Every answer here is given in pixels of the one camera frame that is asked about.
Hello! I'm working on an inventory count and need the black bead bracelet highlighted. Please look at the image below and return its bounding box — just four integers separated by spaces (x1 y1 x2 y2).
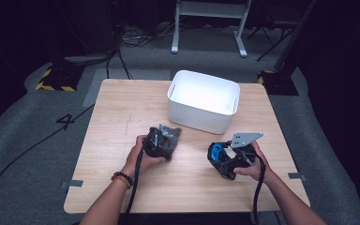
112 171 135 187

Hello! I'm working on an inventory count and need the thin black cable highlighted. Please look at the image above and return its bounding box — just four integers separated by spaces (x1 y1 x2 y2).
117 50 134 81
106 52 113 79

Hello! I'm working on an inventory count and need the bundle of floor cables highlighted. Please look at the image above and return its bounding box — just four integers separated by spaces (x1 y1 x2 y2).
120 22 186 48

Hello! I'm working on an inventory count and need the blue and black toy car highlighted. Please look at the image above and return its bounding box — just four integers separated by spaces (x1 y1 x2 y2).
207 141 238 182

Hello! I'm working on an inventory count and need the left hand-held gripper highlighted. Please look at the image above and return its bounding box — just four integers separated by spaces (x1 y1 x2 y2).
142 123 173 158

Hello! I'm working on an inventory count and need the person's right hand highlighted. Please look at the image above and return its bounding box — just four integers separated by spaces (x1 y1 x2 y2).
232 140 279 187

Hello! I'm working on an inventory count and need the black base with yellow stripes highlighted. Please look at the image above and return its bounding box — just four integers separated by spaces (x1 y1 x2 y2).
257 68 300 97
35 64 85 93

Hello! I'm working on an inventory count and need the right hand-held gripper black cable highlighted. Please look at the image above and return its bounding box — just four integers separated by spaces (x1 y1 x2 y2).
243 151 267 225

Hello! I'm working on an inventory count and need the white metal stand frame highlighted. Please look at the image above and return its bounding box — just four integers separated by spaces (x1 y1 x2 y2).
171 0 253 58

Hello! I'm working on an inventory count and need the white plastic storage bin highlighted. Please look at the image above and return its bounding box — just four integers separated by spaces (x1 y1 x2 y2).
167 69 241 135

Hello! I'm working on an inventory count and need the person's left hand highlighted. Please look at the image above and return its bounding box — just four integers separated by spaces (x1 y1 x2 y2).
123 134 167 179

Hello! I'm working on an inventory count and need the dark equipment stand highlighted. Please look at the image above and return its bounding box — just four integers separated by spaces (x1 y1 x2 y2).
51 0 121 68

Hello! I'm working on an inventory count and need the orange bead bracelet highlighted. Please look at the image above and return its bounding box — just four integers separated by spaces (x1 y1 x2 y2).
110 175 132 190

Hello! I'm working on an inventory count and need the grey fuzzy cloth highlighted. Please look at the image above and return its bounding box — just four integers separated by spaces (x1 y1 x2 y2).
160 125 183 162

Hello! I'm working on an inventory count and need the grey slanted metal pole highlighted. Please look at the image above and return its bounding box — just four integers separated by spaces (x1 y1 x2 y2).
273 0 318 72

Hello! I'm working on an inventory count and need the long black floor cable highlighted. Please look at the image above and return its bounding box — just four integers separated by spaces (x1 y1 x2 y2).
0 102 96 217

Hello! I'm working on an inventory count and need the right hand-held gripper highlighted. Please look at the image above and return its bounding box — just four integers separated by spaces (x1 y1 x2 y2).
230 132 264 172

